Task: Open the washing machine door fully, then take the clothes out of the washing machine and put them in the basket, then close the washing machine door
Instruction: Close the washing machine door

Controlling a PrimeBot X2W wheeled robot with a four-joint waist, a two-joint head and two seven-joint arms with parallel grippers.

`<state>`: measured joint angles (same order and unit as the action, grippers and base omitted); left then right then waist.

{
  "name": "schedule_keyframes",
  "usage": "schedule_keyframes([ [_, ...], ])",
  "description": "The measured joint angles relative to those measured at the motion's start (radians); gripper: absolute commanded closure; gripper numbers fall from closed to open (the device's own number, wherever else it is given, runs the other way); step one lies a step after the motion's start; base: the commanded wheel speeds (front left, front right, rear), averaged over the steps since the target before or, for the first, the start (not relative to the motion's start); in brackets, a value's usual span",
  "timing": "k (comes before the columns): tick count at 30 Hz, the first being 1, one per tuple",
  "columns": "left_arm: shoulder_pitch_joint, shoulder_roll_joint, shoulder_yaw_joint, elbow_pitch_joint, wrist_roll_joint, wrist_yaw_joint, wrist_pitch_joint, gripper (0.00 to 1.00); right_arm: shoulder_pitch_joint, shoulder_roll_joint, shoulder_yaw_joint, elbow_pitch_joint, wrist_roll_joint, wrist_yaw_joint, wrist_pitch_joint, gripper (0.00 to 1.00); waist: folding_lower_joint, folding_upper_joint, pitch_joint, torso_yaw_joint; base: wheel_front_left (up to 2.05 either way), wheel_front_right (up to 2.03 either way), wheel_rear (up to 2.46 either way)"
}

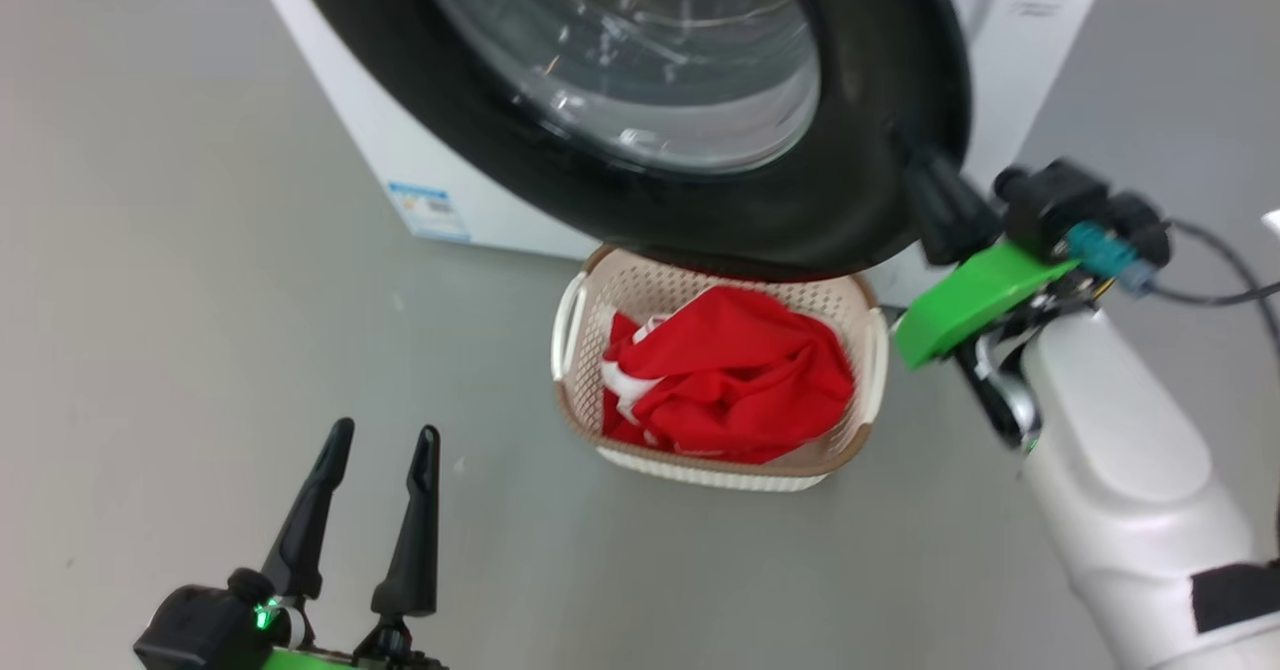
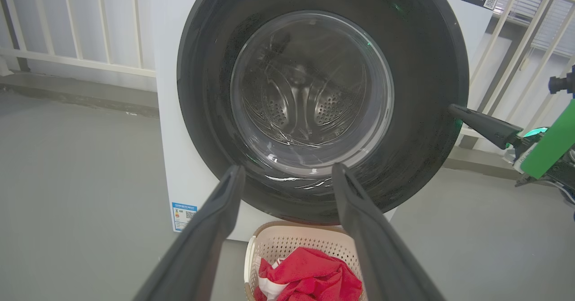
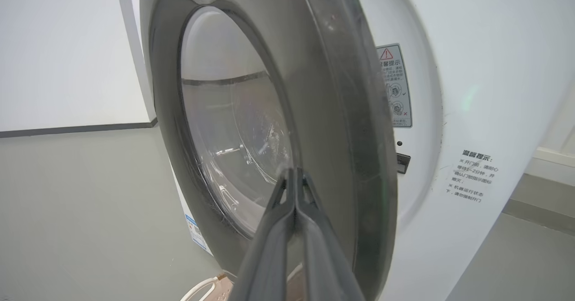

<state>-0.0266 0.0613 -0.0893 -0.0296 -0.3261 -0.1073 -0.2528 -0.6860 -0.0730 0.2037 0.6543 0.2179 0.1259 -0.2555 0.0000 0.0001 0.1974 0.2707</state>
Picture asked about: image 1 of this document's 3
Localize blue energy label sticker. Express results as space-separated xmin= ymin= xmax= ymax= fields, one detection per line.
xmin=387 ymin=181 xmax=472 ymax=244

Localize cream perforated laundry basket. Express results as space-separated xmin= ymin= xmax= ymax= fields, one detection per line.
xmin=550 ymin=243 xmax=891 ymax=494

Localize washing machine door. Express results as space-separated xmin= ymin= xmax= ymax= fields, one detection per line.
xmin=283 ymin=0 xmax=973 ymax=284

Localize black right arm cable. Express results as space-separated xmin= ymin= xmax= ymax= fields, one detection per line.
xmin=1148 ymin=218 xmax=1280 ymax=351

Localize white front-load washing machine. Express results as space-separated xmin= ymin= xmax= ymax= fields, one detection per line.
xmin=243 ymin=0 xmax=1119 ymax=308

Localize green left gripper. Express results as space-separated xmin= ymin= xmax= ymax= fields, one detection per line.
xmin=261 ymin=417 xmax=447 ymax=670

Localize red and white garment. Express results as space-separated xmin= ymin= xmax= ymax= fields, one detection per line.
xmin=628 ymin=285 xmax=858 ymax=465

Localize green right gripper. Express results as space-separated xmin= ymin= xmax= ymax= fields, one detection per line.
xmin=892 ymin=145 xmax=1082 ymax=372

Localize teal right cable connector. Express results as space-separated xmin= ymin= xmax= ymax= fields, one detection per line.
xmin=1064 ymin=221 xmax=1158 ymax=298

